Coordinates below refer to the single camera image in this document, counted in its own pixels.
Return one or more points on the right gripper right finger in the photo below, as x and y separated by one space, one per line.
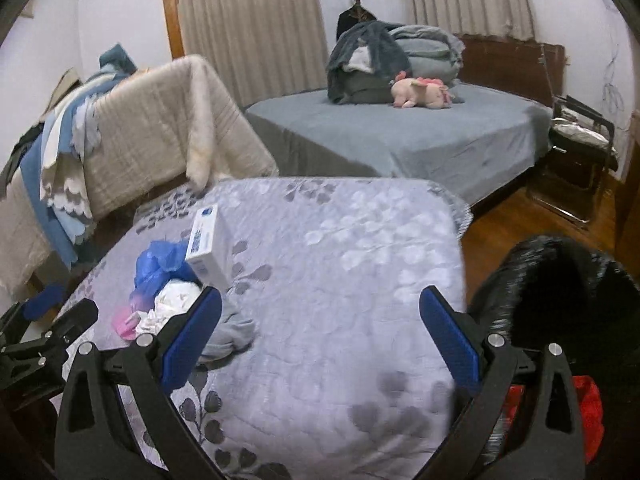
544 440

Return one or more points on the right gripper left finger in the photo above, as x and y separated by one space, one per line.
94 439

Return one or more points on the red plastic bag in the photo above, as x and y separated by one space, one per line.
590 407

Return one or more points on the pink face mask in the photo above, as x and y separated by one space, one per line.
124 323

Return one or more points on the white paper ball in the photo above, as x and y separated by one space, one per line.
174 299

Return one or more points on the black trash bag bin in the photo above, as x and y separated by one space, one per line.
554 289

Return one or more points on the blue plastic bag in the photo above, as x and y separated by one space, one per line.
158 264

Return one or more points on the grey crumpled cloth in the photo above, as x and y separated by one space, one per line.
234 332

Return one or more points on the blue white scalloped blanket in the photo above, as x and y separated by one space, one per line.
50 156

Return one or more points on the white blue cardboard box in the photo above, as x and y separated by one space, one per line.
209 252

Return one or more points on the grey leaf-pattern quilt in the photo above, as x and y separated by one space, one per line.
341 380

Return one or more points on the beige quilted blanket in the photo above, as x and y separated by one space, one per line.
178 118

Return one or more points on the black folding chair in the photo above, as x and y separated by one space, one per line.
568 179

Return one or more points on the grey bed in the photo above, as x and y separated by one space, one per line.
472 148

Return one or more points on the pink plush pig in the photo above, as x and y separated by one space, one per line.
409 92

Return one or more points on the dark wooden headboard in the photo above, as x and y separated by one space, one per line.
530 69

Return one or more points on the pile of grey blankets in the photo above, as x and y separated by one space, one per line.
433 52

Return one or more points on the left beige curtain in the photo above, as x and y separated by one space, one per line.
261 49

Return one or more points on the dark grey fleece jacket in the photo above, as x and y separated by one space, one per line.
364 65

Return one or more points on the wooden coat rack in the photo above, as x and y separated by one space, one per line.
351 17

